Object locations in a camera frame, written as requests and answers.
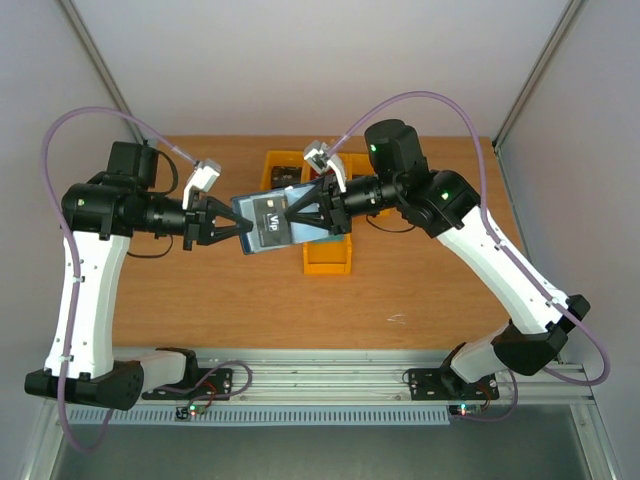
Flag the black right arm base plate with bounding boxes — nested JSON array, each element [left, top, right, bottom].
[[403, 368, 500, 401]]

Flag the right controller board with LEDs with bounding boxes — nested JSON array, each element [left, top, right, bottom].
[[448, 403, 484, 417]]

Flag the orange bin front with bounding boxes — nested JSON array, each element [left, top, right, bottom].
[[303, 234, 353, 275]]

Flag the left controller board with LEDs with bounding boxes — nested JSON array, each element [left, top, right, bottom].
[[175, 405, 207, 421]]

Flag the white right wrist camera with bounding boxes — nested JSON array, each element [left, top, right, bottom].
[[303, 140, 347, 193]]

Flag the controller board with leds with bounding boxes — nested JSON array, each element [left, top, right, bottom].
[[448, 403, 484, 417], [175, 405, 207, 421]]

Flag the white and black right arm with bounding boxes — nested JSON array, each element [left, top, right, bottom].
[[285, 119, 590, 400]]

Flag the black credit card in bin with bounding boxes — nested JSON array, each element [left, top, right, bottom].
[[269, 166, 302, 189]]

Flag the orange bin back left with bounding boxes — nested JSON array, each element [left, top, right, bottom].
[[260, 150, 304, 191]]

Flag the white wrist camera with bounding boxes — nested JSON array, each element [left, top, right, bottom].
[[182, 159, 221, 210], [303, 140, 347, 193]]

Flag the orange bin back middle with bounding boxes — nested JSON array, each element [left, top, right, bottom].
[[304, 154, 347, 190]]

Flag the aluminium rail frame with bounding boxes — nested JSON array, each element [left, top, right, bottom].
[[44, 347, 596, 407]]

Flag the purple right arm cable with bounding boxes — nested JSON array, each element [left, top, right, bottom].
[[327, 90, 612, 424]]

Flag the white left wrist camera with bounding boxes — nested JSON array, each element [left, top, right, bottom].
[[182, 159, 221, 210]]

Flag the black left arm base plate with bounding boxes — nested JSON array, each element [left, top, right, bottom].
[[141, 367, 233, 401]]

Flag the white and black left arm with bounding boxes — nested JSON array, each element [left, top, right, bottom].
[[24, 142, 253, 411]]

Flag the blue card holder wallet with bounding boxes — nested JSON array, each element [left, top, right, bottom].
[[231, 182, 330, 255]]

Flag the grey slotted cable duct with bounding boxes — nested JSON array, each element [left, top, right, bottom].
[[66, 405, 451, 427]]

